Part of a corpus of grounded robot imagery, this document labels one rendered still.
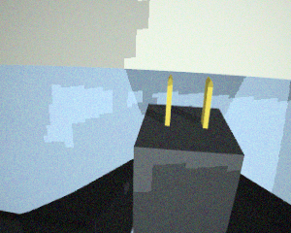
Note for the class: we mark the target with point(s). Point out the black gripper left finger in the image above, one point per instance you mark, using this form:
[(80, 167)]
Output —
[(103, 206)]

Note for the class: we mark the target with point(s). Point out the black two-prong charger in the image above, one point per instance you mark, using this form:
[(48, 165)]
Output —
[(187, 165)]

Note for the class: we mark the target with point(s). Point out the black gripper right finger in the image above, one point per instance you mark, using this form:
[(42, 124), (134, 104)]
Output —
[(256, 210)]

